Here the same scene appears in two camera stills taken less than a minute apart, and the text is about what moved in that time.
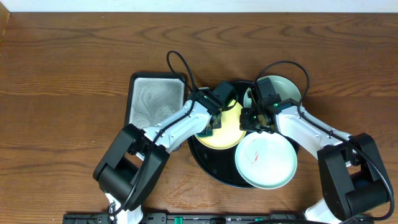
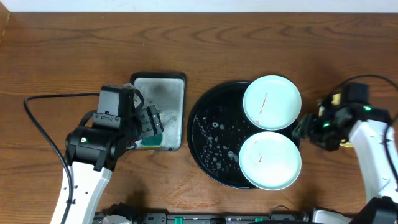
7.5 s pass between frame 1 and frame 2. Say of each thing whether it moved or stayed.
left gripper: moved
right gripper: moved
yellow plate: moved
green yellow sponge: moved
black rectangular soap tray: stayed
